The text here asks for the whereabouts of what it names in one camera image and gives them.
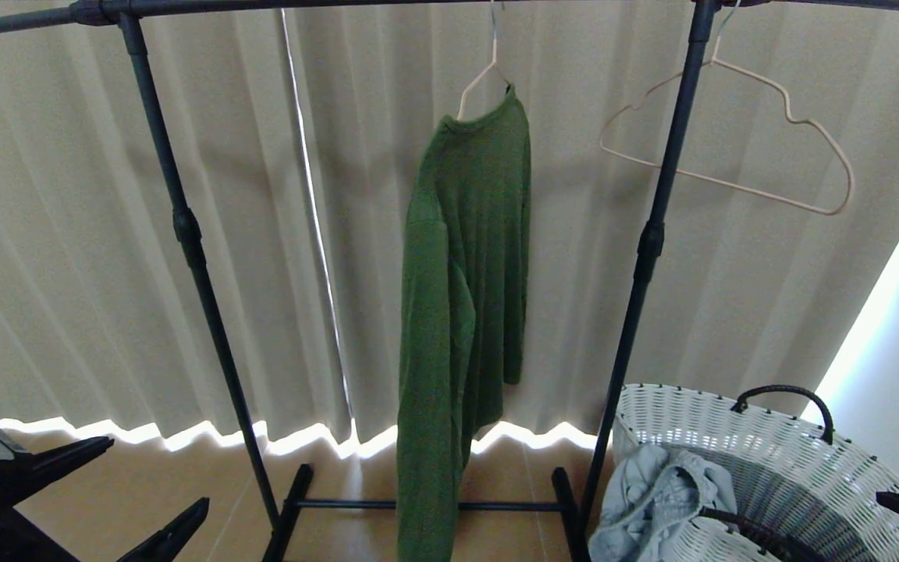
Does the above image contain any pale grey garment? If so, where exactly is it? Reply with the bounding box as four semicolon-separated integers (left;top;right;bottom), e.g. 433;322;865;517
588;443;739;562

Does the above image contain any green printed t-shirt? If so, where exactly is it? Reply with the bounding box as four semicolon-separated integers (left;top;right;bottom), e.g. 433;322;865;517
396;84;533;562

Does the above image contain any pink clothes hanger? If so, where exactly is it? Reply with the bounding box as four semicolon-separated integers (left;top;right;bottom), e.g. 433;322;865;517
600;0;855;217
456;0;514;123

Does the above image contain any white laundry basket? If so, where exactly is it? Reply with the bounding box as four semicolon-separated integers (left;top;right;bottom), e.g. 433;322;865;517
612;382;899;562

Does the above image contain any black clothes rack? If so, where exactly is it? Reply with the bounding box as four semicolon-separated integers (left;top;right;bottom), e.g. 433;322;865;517
0;0;899;562

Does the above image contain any beige curtain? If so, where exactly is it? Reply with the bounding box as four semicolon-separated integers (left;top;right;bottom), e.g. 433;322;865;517
0;0;899;457

